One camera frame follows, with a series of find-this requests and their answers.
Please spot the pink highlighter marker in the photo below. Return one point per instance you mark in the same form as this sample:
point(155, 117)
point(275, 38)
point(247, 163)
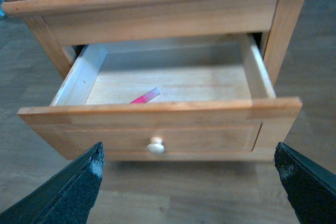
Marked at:
point(150, 95)

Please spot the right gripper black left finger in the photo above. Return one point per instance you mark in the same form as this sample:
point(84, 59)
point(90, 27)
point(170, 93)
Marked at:
point(65, 198)

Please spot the wooden drawer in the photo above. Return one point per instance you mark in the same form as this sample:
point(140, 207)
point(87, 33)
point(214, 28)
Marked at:
point(217, 102)

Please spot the wooden nightstand cabinet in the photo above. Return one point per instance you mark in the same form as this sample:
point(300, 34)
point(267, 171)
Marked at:
point(59, 25)

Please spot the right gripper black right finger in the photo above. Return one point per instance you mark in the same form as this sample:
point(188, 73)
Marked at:
point(310, 187)

